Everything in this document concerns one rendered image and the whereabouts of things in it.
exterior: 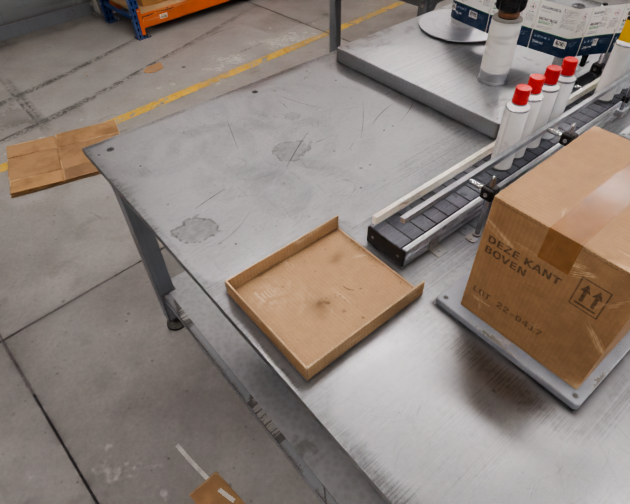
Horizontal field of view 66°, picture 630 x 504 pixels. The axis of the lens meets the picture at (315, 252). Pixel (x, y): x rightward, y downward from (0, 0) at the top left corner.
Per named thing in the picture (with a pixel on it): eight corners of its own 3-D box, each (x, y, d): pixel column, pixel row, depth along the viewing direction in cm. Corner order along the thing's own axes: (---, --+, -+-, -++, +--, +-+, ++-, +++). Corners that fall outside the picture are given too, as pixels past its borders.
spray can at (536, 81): (510, 145, 124) (534, 68, 110) (527, 154, 122) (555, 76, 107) (497, 153, 122) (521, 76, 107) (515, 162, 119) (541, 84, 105)
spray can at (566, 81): (540, 127, 130) (567, 52, 115) (558, 135, 127) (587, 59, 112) (529, 134, 128) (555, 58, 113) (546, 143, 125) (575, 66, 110)
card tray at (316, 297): (337, 227, 112) (337, 214, 109) (422, 294, 98) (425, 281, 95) (227, 293, 99) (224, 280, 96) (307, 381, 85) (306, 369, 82)
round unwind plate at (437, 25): (454, 5, 193) (455, 2, 192) (521, 28, 176) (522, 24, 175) (401, 26, 179) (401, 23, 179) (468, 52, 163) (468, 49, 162)
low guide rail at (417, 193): (621, 68, 150) (624, 61, 148) (625, 69, 149) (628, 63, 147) (371, 222, 103) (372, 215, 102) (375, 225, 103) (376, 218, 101)
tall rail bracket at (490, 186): (460, 219, 113) (475, 160, 101) (486, 235, 109) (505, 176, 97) (451, 225, 111) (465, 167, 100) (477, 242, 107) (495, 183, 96)
